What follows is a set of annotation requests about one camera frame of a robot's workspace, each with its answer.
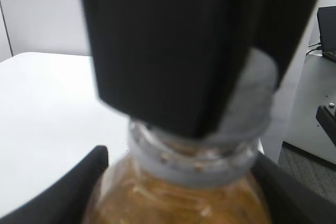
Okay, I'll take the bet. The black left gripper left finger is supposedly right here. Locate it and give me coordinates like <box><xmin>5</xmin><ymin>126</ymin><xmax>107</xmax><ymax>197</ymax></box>
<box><xmin>1</xmin><ymin>145</ymin><xmax>108</xmax><ymax>223</ymax></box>

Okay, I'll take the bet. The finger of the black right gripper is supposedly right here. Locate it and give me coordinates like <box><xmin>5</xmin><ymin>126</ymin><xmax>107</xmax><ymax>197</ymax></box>
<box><xmin>255</xmin><ymin>0</ymin><xmax>317</xmax><ymax>89</ymax></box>
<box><xmin>82</xmin><ymin>0</ymin><xmax>264</xmax><ymax>137</ymax></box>

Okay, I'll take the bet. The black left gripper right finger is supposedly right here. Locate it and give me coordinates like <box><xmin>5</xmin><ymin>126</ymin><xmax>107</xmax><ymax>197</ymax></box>
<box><xmin>253</xmin><ymin>153</ymin><xmax>335</xmax><ymax>224</ymax></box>

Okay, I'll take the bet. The peach oolong tea bottle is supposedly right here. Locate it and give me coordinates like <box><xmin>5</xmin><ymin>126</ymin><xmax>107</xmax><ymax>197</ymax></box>
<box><xmin>82</xmin><ymin>120</ymin><xmax>271</xmax><ymax>223</ymax></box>

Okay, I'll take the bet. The black monitor on desk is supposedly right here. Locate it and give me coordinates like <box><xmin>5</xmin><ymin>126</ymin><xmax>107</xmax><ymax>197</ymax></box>
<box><xmin>317</xmin><ymin>6</ymin><xmax>336</xmax><ymax>52</ymax></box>

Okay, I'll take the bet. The black aluminium frame bar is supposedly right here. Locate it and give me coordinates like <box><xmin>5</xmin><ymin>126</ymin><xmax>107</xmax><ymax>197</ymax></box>
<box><xmin>316</xmin><ymin>105</ymin><xmax>336</xmax><ymax>145</ymax></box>

